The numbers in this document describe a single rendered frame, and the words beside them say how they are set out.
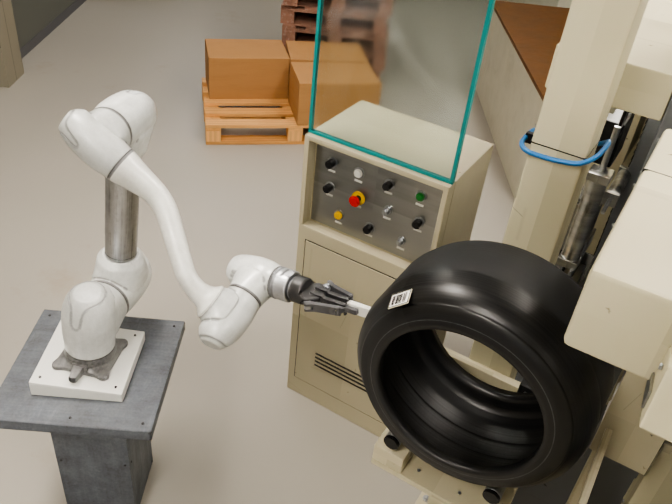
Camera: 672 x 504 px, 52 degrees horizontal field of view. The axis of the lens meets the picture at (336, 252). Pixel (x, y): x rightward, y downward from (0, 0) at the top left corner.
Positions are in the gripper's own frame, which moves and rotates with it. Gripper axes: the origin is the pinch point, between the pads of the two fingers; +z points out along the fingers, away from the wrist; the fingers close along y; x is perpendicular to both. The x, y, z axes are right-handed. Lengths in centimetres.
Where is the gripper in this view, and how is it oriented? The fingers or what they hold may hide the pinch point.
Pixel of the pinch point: (360, 309)
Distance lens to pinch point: 175.4
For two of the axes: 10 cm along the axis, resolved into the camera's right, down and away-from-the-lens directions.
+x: 0.3, 8.5, 5.3
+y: 5.2, -4.6, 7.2
